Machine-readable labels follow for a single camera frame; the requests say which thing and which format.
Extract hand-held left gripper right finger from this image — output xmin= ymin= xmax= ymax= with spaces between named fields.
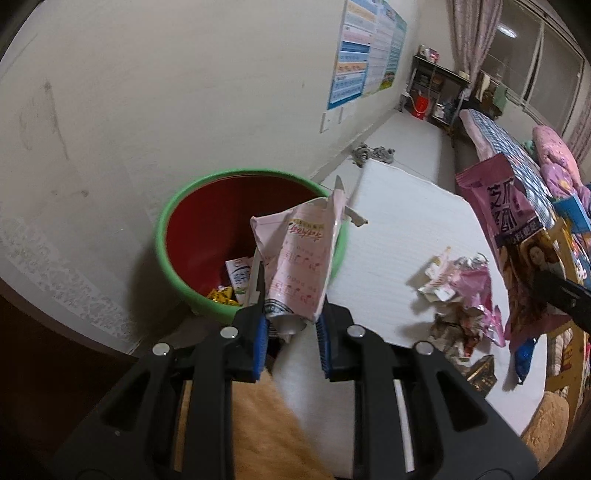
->
xmin=315 ymin=302 xmax=539 ymax=480

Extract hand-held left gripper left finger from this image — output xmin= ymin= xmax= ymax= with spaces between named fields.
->
xmin=51 ymin=302 xmax=271 ymax=480

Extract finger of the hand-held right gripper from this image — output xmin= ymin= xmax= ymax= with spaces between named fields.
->
xmin=533 ymin=270 xmax=591 ymax=331

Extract brown portrait snack packet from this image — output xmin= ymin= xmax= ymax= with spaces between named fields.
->
xmin=502 ymin=227 xmax=572 ymax=320

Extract gold foil wrapper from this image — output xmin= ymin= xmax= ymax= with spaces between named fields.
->
xmin=206 ymin=285 xmax=242 ymax=307

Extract white milk carton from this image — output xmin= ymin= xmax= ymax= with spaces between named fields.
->
xmin=225 ymin=257 xmax=253 ymax=306

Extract pale pink printed packet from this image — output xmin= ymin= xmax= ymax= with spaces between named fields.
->
xmin=250 ymin=175 xmax=369 ymax=343

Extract large pink snack packet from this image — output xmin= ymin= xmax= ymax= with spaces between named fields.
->
xmin=456 ymin=154 xmax=555 ymax=344

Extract dark brown gold packet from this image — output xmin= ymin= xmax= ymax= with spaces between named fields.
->
xmin=465 ymin=354 xmax=498 ymax=394

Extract green-rimmed red plastic bin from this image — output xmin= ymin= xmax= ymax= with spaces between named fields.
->
xmin=154 ymin=168 xmax=350 ymax=325

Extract blue foil wrapper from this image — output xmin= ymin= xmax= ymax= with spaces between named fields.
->
xmin=514 ymin=336 xmax=539 ymax=385

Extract blue box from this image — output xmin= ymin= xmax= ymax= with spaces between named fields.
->
xmin=551 ymin=193 xmax=591 ymax=232

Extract long pink foil wrapper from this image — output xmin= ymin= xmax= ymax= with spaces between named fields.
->
xmin=454 ymin=265 xmax=507 ymax=348

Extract tan plush cloth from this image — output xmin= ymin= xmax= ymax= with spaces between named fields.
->
xmin=230 ymin=368 xmax=334 ymax=480
xmin=521 ymin=392 xmax=572 ymax=468

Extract silver white wrapper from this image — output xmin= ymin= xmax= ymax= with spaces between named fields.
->
xmin=456 ymin=253 xmax=491 ymax=274

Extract crumpled silver wrapper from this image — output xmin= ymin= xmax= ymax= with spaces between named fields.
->
xmin=431 ymin=308 xmax=477 ymax=359

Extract pale pink torn wrapper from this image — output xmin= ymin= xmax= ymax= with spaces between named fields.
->
xmin=417 ymin=246 xmax=459 ymax=304

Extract pink star quilt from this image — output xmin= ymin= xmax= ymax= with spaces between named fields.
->
xmin=532 ymin=125 xmax=591 ymax=200

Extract bed with plaid blanket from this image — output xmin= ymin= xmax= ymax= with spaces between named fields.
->
xmin=459 ymin=108 xmax=591 ymax=278

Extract pink patterned curtain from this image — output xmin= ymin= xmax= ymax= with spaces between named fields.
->
xmin=565 ymin=89 xmax=591 ymax=158
xmin=450 ymin=0 xmax=502 ymax=89

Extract hanging clothes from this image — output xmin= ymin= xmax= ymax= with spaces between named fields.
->
xmin=475 ymin=71 xmax=509 ymax=110

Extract window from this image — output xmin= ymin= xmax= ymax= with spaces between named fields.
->
xmin=480 ymin=0 xmax=585 ymax=136

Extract black metal desk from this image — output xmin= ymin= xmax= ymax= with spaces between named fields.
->
xmin=408 ymin=43 xmax=472 ymax=128

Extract blue-bordered wall chart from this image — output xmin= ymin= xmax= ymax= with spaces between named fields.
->
xmin=327 ymin=0 xmax=373 ymax=111

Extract green wall chart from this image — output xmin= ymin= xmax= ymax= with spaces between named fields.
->
xmin=385 ymin=8 xmax=408 ymax=89

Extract white wall chart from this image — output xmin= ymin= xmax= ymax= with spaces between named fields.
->
xmin=364 ymin=0 xmax=398 ymax=96

